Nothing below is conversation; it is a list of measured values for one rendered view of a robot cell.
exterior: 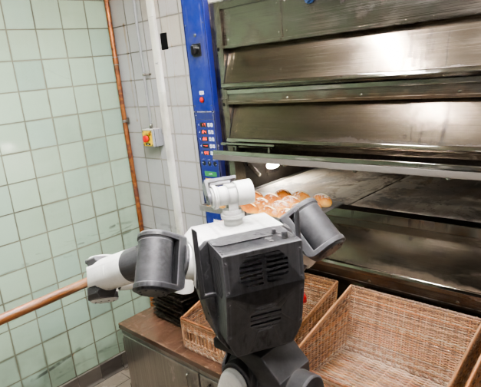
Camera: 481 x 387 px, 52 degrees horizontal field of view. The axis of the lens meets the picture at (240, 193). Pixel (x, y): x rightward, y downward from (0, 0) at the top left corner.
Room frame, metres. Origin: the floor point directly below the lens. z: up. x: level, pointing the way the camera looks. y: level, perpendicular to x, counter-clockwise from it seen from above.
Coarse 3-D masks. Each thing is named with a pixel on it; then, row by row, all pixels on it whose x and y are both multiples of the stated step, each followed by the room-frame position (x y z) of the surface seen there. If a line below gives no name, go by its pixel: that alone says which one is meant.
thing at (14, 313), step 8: (80, 280) 1.44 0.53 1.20; (64, 288) 1.40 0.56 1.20; (72, 288) 1.41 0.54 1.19; (80, 288) 1.42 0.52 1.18; (48, 296) 1.35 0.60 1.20; (56, 296) 1.37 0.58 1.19; (64, 296) 1.39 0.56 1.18; (24, 304) 1.31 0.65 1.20; (32, 304) 1.32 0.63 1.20; (40, 304) 1.33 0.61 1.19; (8, 312) 1.27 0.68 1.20; (16, 312) 1.28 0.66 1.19; (24, 312) 1.29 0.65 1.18; (0, 320) 1.25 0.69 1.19; (8, 320) 1.26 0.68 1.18
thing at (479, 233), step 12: (336, 216) 2.02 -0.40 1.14; (348, 216) 1.98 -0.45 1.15; (360, 216) 1.94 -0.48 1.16; (372, 216) 1.90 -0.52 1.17; (384, 216) 1.86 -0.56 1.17; (396, 216) 1.83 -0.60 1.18; (408, 216) 1.81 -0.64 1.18; (420, 216) 1.80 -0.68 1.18; (420, 228) 1.76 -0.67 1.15; (432, 228) 1.73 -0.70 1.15; (444, 228) 1.70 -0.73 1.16; (456, 228) 1.67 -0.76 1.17; (468, 228) 1.64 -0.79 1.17; (480, 228) 1.61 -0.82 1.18
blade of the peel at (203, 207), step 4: (260, 192) 2.40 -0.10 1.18; (264, 192) 2.39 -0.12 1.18; (264, 196) 2.32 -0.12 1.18; (332, 200) 2.12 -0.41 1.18; (200, 204) 2.20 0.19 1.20; (204, 204) 2.21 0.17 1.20; (332, 204) 2.06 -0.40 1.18; (336, 204) 2.05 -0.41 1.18; (340, 204) 2.05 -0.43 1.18; (200, 208) 2.19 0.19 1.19; (204, 208) 2.17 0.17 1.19; (208, 208) 2.15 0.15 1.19; (212, 208) 2.13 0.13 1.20; (220, 208) 2.10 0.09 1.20; (324, 208) 2.02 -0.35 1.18; (328, 208) 1.99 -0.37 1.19; (332, 208) 2.01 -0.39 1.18; (212, 212) 2.14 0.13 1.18; (216, 212) 2.12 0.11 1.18; (220, 212) 2.10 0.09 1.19
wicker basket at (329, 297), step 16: (304, 288) 2.10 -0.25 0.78; (320, 288) 2.04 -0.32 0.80; (336, 288) 1.98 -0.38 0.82; (304, 304) 2.08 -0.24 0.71; (320, 304) 1.89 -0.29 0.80; (192, 320) 2.07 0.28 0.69; (304, 320) 1.80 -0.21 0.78; (192, 336) 2.06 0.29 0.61; (208, 336) 1.91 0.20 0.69; (304, 336) 1.79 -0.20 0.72; (208, 352) 1.92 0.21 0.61; (224, 352) 1.94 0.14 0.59; (320, 352) 1.87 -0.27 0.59
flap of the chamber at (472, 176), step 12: (216, 156) 2.30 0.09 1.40; (228, 156) 2.25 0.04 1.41; (240, 156) 2.19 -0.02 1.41; (336, 168) 1.84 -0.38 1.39; (348, 168) 1.80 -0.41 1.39; (360, 168) 1.77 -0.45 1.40; (372, 168) 1.73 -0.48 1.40; (384, 168) 1.70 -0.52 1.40; (396, 168) 1.67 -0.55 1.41; (408, 168) 1.64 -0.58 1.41
